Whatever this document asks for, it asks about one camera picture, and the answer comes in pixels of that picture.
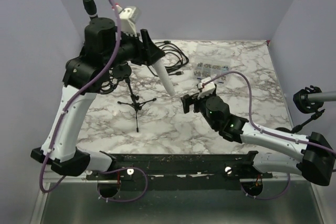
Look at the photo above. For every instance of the black tripod mic stand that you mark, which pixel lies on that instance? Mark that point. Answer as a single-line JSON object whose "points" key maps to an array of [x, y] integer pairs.
{"points": [[109, 86]]}

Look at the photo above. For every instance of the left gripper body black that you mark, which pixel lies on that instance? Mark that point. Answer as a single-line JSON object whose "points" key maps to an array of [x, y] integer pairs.
{"points": [[130, 50]]}

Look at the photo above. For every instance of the clear plastic screw box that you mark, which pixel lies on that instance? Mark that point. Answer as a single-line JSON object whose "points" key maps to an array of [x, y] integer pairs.
{"points": [[211, 61]]}

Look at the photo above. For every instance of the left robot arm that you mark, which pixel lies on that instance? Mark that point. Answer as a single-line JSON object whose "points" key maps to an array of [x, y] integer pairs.
{"points": [[83, 80]]}

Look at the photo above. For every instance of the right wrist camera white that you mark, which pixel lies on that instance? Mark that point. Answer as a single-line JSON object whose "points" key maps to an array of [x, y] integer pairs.
{"points": [[205, 90]]}

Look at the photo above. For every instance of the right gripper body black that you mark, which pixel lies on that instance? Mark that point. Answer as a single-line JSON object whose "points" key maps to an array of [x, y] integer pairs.
{"points": [[199, 105]]}

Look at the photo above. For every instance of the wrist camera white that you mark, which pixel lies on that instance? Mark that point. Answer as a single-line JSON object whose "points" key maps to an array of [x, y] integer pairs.
{"points": [[129, 16], [205, 90]]}

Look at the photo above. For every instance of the white microphone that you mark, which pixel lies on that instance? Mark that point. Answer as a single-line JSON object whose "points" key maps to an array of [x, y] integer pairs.
{"points": [[164, 77]]}

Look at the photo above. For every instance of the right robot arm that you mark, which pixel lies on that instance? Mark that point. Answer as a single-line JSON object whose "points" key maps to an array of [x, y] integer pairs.
{"points": [[310, 156]]}

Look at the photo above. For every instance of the grey microphone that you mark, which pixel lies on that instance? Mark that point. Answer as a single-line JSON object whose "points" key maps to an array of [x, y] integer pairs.
{"points": [[321, 97]]}

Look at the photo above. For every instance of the black round-base mic stand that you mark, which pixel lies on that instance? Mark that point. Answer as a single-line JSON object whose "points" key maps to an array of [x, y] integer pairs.
{"points": [[121, 72]]}

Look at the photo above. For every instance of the black microphone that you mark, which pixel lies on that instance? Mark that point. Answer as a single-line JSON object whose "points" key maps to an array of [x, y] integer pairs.
{"points": [[90, 8]]}

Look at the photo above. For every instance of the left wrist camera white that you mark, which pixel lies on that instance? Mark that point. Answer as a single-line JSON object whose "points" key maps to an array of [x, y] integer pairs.
{"points": [[129, 16]]}

